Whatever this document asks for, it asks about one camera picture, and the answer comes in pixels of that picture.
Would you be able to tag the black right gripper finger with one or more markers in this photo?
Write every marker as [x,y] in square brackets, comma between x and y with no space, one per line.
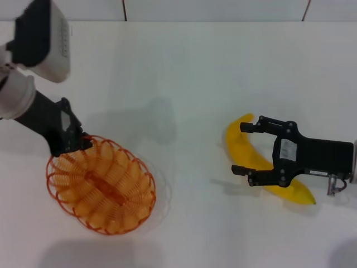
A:
[267,124]
[259,178]

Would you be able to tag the yellow banana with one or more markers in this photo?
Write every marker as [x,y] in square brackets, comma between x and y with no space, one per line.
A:
[240,145]

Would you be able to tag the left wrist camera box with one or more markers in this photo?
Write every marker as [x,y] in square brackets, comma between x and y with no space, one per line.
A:
[42,36]

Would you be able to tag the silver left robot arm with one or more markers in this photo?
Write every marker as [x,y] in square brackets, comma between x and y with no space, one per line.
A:
[16,95]

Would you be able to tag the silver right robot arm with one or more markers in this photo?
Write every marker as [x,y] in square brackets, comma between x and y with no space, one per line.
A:
[354,162]

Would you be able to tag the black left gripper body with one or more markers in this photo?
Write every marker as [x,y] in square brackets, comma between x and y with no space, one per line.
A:
[47,120]

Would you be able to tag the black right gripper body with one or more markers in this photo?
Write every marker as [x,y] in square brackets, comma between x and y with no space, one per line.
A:
[320,156]

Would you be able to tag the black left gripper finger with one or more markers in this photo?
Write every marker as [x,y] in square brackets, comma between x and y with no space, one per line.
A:
[81,135]
[79,146]

